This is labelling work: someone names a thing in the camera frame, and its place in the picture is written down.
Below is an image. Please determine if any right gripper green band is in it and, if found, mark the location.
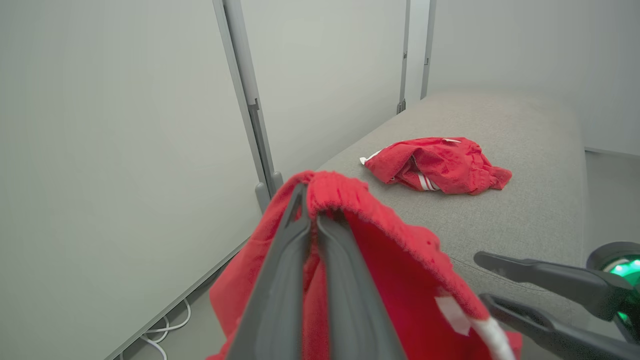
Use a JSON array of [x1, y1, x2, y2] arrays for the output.
[[473, 242, 640, 360]]

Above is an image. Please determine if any thin grey partition post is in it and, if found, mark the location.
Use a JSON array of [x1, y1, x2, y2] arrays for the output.
[[397, 0, 412, 115], [420, 0, 437, 100]]

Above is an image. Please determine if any white looped cable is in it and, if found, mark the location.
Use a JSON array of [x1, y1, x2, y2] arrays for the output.
[[117, 298, 192, 360]]

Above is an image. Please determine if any grey upholstered bench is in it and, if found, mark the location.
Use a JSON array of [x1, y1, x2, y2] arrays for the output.
[[316, 90, 591, 360]]

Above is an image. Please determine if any white partition panel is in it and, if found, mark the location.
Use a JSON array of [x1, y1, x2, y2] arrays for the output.
[[240, 0, 408, 177], [0, 0, 266, 360], [429, 0, 640, 157]]

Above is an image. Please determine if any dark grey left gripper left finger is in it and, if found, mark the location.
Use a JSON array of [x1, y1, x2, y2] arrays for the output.
[[227, 183, 314, 360]]

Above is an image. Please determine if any wide grey partition post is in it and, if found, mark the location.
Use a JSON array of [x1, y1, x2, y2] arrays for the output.
[[212, 0, 285, 213]]

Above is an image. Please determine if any red garment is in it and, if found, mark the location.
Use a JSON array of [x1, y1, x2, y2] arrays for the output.
[[206, 170, 523, 360], [359, 136, 513, 196]]

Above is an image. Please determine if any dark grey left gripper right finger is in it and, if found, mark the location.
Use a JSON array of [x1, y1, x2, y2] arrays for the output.
[[317, 214, 407, 360]]

